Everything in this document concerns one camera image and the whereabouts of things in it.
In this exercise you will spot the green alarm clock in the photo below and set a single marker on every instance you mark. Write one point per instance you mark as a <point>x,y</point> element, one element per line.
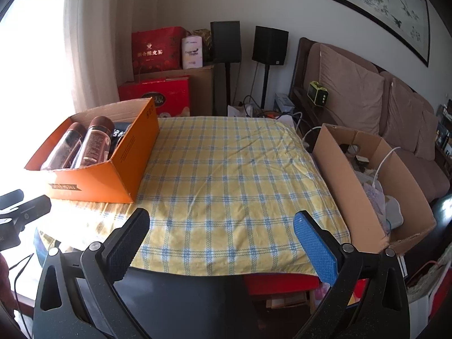
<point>317,93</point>

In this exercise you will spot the black speaker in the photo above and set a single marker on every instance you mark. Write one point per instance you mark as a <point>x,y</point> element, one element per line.
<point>226,42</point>
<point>270,46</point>

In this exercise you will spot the white box device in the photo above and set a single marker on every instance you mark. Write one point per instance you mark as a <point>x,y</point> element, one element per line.
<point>284,102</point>

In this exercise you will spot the dark wooden sofa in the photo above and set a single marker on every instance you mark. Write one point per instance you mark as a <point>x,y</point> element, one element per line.
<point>300,70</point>

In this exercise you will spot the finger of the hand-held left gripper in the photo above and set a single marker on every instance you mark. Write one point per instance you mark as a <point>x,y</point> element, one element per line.
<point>31,208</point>
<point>12,197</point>

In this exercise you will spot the dark cluttered cabinet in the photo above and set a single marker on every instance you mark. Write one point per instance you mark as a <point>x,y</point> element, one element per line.
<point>445,123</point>

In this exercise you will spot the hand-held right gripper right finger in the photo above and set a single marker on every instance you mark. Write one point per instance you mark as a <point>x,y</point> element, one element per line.
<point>314,247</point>

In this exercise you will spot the small brown sofa cushion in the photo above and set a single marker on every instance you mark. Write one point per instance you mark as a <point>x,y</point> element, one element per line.
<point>429,134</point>

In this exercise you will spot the framed ink painting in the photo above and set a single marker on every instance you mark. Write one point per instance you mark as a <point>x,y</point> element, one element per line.
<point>370,3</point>

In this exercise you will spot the white shopping bag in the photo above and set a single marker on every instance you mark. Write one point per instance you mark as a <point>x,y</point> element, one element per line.
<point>420,300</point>

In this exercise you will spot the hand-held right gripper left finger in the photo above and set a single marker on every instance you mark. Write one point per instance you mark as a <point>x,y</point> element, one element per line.
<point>129,243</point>

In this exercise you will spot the black speaker stand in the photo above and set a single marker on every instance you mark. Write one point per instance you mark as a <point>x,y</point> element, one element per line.
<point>265,84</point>
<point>228,84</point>

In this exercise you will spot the orange black adapter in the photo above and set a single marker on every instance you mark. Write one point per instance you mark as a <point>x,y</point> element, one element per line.
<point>272,114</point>

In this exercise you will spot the red gift bag gold print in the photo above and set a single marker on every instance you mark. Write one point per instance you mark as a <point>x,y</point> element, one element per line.
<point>155,49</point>

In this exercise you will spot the clear jar of dried seeds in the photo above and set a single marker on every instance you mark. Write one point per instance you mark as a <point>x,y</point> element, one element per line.
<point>65,144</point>

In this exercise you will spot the white plastic bag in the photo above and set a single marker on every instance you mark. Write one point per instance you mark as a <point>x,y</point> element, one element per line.
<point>238,111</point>

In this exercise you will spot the white tissue roll pack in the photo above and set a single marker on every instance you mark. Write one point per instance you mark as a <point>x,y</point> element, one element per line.
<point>192,53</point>

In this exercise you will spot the orange cardboard box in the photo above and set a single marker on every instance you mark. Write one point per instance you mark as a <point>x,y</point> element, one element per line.
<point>88,183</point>

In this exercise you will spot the pale patterned bag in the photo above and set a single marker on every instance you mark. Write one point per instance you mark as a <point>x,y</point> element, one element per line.
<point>376,197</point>

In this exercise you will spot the red box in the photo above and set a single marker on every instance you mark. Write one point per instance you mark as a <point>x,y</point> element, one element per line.
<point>279,284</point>

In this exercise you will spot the yellow plaid tablecloth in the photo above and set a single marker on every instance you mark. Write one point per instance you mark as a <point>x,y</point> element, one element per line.
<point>229,183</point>

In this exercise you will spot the gold patterned package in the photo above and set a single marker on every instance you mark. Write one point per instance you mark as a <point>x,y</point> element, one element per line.
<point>203,35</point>

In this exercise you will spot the brown label coffee jar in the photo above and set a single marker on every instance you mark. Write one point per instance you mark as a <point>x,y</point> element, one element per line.
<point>93,144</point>

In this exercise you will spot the red chocolate gift bag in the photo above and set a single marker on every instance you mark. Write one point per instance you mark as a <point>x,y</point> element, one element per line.
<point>169,91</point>

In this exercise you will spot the pale blue device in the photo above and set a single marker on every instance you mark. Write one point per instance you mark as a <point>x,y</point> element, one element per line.
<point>393,213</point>

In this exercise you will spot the large brown cardboard box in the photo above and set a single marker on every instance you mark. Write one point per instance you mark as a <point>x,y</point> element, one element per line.
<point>201,88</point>

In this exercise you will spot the person's left forearm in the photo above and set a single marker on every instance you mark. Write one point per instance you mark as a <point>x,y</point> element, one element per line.
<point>5,282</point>

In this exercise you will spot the white sheer curtain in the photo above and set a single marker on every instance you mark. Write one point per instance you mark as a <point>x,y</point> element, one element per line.
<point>95,60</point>

